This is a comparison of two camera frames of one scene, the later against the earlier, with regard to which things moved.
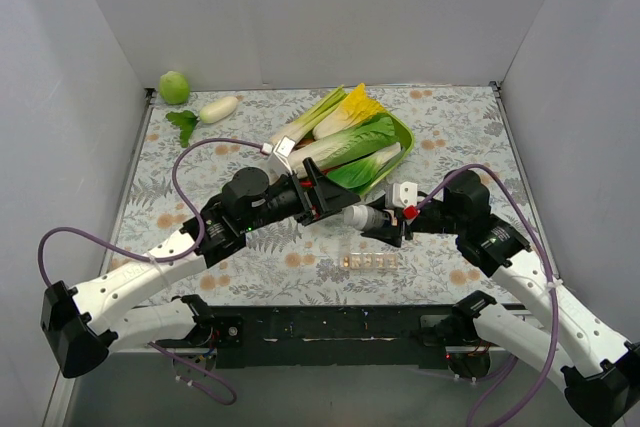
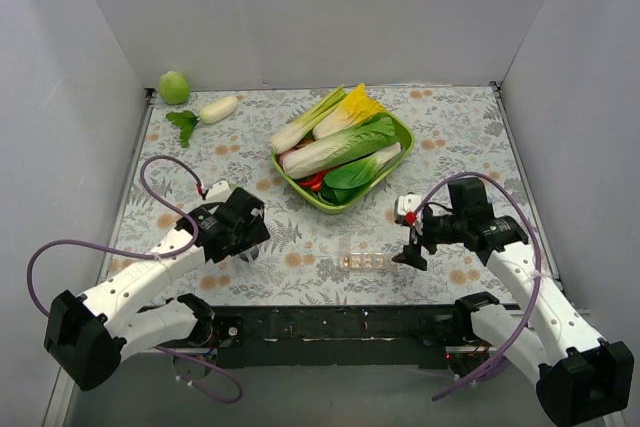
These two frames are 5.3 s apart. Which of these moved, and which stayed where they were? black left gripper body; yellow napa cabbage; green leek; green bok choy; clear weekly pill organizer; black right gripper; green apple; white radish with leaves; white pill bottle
Moved: black left gripper body; white pill bottle; black right gripper
Stayed: white radish with leaves; green apple; clear weekly pill organizer; green bok choy; green leek; yellow napa cabbage
